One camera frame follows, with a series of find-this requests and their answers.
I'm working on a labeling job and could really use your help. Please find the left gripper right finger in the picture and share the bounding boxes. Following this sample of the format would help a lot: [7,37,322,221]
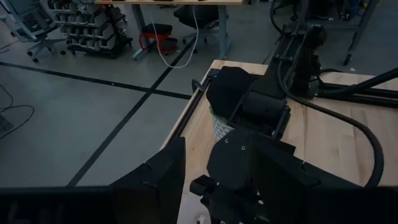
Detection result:
[257,146,368,224]

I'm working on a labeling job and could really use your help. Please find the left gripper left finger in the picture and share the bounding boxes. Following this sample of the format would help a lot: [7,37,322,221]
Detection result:
[109,136,187,224]

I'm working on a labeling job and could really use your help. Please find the white geometric plant pot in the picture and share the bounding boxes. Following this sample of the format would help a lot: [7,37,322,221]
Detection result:
[212,114,234,142]

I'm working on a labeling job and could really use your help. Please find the black metal base rails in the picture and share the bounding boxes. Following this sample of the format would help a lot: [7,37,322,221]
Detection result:
[317,67,398,109]

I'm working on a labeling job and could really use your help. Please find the wooden desk grey legs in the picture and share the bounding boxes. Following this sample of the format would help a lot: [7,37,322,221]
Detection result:
[95,0,244,60]

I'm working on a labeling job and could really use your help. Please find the black office chair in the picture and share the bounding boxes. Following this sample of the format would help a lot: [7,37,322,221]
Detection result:
[173,4,219,45]

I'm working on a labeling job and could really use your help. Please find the red rolling stool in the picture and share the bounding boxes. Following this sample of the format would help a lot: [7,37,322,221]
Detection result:
[138,22,178,56]

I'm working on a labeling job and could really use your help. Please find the rack of storage bins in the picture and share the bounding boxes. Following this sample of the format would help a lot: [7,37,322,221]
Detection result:
[48,0,134,59]

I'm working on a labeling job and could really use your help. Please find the grey cart leg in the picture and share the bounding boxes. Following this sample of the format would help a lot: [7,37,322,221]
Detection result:
[341,0,379,66]

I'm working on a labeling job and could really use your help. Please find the grey office chair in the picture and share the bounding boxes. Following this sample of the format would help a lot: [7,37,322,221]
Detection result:
[0,0,67,63]

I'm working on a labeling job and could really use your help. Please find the black table edge rail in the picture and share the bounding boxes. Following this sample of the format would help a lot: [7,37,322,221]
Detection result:
[161,68,218,150]

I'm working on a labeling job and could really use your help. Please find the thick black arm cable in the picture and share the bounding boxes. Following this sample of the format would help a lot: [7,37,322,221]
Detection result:
[276,60,386,189]

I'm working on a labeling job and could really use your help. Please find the white hanging cable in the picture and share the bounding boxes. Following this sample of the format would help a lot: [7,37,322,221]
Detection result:
[150,5,200,69]

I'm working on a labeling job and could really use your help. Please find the thin black floor cable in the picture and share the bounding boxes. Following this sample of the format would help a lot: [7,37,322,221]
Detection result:
[0,83,35,141]

